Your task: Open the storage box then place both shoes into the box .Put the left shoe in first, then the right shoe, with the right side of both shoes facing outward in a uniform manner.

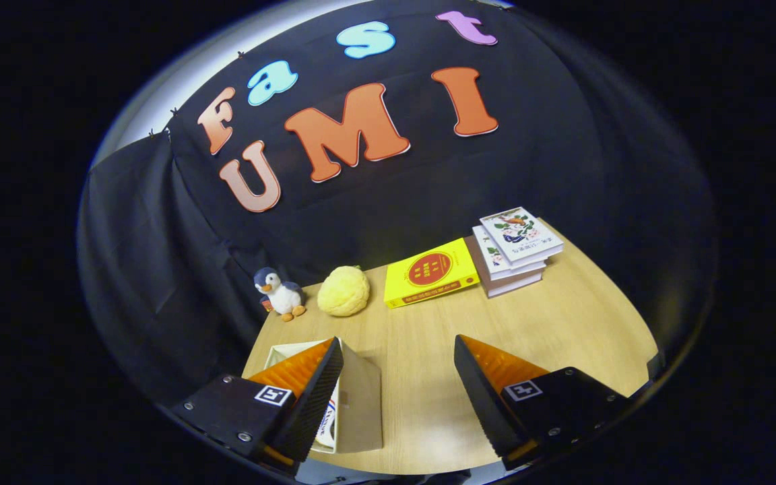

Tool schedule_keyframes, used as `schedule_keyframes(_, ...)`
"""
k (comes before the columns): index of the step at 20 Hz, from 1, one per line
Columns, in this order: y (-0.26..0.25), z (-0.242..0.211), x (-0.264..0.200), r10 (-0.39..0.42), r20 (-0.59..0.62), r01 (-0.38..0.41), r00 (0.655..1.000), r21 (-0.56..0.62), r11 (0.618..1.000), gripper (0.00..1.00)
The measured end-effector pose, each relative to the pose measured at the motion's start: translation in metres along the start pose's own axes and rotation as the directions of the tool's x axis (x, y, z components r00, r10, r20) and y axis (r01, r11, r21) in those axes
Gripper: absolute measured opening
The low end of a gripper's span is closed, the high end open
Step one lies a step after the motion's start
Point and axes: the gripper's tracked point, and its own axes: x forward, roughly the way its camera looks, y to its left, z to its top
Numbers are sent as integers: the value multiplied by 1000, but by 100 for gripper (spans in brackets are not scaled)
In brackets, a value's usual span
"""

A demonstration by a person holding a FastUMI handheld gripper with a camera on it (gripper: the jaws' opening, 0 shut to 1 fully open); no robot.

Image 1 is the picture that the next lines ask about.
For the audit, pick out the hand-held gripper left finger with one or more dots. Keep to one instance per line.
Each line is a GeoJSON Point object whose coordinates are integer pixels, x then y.
{"type": "Point", "coordinates": [314, 404]}

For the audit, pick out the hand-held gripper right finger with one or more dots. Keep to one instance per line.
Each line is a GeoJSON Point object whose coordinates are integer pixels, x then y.
{"type": "Point", "coordinates": [482, 404]}

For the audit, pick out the white canvas shoe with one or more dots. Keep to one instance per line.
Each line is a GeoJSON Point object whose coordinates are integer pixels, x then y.
{"type": "Point", "coordinates": [327, 424]}

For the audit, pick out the beige fabric storage box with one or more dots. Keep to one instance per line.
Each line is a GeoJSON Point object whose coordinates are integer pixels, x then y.
{"type": "Point", "coordinates": [361, 404]}

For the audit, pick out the penguin plush toy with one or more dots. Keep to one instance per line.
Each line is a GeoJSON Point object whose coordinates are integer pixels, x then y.
{"type": "Point", "coordinates": [283, 295]}

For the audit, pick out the yellow round plush toy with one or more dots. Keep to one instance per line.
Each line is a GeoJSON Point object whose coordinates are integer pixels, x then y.
{"type": "Point", "coordinates": [343, 291]}

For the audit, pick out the thick brown cover book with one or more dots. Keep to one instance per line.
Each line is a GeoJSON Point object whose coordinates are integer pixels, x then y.
{"type": "Point", "coordinates": [509, 284]}

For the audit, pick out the yellow book red circle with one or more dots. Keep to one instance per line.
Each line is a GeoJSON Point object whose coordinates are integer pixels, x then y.
{"type": "Point", "coordinates": [428, 273]}

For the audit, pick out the white plant cover book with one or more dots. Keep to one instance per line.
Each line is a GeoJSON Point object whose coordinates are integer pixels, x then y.
{"type": "Point", "coordinates": [492, 256]}

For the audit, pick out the white bird cover book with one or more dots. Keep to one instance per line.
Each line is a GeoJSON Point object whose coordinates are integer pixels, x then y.
{"type": "Point", "coordinates": [519, 232]}

